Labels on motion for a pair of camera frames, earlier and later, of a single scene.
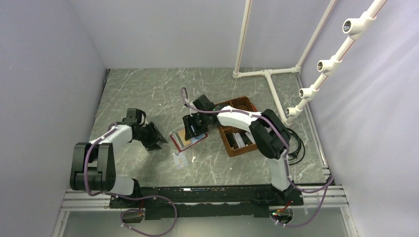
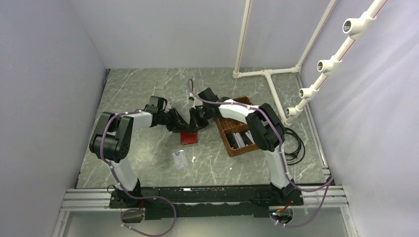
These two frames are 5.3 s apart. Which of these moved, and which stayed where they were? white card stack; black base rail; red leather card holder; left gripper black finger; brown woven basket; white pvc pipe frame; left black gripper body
Moved: left gripper black finger; red leather card holder; left black gripper body
Stayed: black base rail; white pvc pipe frame; white card stack; brown woven basket
